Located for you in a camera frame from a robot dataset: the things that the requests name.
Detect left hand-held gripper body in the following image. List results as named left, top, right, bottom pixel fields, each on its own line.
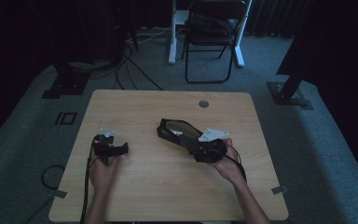
left=92, top=127, right=120, bottom=166

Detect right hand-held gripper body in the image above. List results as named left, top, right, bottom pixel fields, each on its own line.
left=194, top=127, right=231, bottom=164

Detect black pencil case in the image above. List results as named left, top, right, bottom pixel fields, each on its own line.
left=156, top=118, right=204, bottom=147

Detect person's right hand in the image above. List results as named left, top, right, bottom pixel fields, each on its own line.
left=211, top=138, right=246, bottom=186

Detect person's left hand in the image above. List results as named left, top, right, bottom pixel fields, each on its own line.
left=88, top=153, right=122, bottom=194

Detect black stand base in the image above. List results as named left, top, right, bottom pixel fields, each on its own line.
left=41, top=60, right=91, bottom=100
left=267, top=74, right=314, bottom=110

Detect grey floor tape strip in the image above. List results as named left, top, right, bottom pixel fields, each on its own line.
left=270, top=185, right=288, bottom=195

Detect black folding chair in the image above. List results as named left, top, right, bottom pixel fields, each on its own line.
left=181, top=0, right=248, bottom=85

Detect dark equipment rack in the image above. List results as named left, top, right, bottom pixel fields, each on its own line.
left=103, top=0, right=139, bottom=63

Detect dark bag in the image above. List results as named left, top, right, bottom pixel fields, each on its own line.
left=188, top=12, right=236, bottom=36

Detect dark curtain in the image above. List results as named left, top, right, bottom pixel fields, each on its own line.
left=248, top=0, right=311, bottom=38

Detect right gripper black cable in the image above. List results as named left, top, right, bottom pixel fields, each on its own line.
left=225, top=144, right=248, bottom=183

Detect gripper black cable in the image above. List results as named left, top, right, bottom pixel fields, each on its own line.
left=225, top=144, right=248, bottom=183
left=79, top=138, right=99, bottom=224

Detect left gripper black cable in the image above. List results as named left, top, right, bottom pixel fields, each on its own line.
left=79, top=138, right=99, bottom=224

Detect black floor cables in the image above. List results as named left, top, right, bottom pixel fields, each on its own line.
left=113, top=46, right=164, bottom=91

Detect white desk frame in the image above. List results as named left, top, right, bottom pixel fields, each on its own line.
left=167, top=0, right=254, bottom=68

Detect white floor cable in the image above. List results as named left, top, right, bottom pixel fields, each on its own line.
left=125, top=26, right=173, bottom=45

